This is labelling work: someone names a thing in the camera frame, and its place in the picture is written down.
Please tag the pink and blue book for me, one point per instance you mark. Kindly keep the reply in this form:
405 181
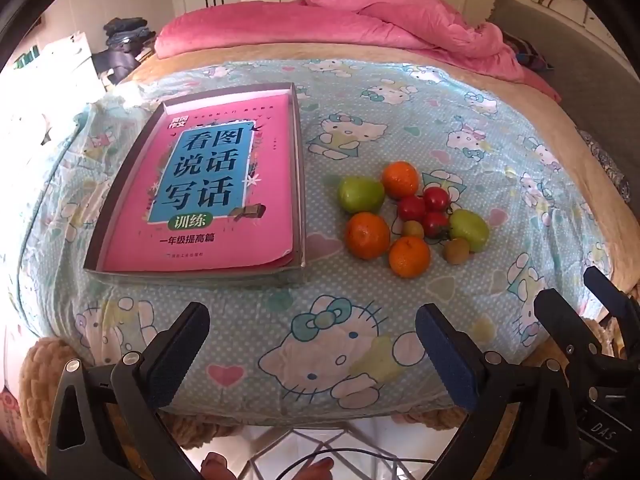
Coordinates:
200 170

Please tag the dark patterned cloth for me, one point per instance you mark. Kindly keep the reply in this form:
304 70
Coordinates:
610 165

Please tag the dark patterned pillow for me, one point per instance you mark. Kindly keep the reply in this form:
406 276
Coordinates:
530 52

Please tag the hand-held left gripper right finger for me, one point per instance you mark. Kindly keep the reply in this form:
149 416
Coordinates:
445 355

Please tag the crumpled pink quilt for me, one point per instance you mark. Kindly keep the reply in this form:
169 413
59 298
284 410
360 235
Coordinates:
400 0

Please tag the orange mandarin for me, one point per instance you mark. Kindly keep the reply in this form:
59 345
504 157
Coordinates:
409 256
368 235
400 179

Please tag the small brown round fruit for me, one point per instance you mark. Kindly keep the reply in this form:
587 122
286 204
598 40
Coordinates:
458 251
413 228

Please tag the pink fleece blanket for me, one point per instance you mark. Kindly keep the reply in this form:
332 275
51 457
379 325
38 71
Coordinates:
250 25

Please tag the person's left foot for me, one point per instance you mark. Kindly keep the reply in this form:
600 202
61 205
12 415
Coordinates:
217 467

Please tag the grey headboard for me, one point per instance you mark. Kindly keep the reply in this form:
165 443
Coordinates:
590 85

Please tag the person's right foot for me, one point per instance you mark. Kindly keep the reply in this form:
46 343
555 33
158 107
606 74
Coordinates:
312 467

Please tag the small green apple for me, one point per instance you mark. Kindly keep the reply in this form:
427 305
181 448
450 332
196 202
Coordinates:
470 230

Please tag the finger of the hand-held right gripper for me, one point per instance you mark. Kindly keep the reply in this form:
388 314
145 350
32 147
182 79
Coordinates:
575 330
617 305

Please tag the person's foot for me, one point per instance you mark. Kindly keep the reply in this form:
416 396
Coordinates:
312 467
217 467

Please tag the large green apple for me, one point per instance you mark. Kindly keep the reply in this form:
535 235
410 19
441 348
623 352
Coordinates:
361 195

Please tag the cartoon cat printed bedsheet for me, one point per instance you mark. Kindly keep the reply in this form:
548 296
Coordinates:
250 340

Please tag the red tomato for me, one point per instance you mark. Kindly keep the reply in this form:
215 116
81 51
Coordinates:
436 198
411 207
435 224

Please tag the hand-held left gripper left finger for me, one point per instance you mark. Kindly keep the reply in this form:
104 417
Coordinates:
175 360

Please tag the pile of dark clothes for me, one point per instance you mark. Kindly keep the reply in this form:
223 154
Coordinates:
127 35

